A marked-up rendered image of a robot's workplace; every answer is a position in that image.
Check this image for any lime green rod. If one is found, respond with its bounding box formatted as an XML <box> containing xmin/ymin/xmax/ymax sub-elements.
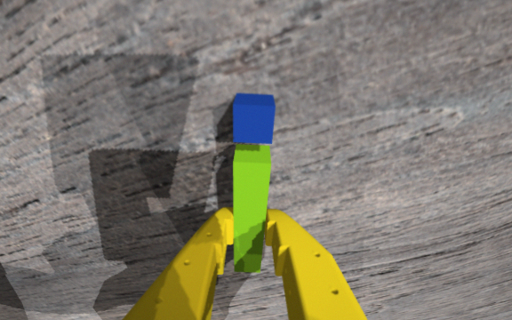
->
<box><xmin>233</xmin><ymin>144</ymin><xmax>271</xmax><ymax>273</ymax></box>

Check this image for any blue cube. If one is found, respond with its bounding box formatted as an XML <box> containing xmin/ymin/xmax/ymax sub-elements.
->
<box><xmin>233</xmin><ymin>93</ymin><xmax>276</xmax><ymax>144</ymax></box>

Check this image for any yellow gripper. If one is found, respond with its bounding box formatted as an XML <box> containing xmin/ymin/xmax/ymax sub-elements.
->
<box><xmin>123</xmin><ymin>207</ymin><xmax>367</xmax><ymax>320</ymax></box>

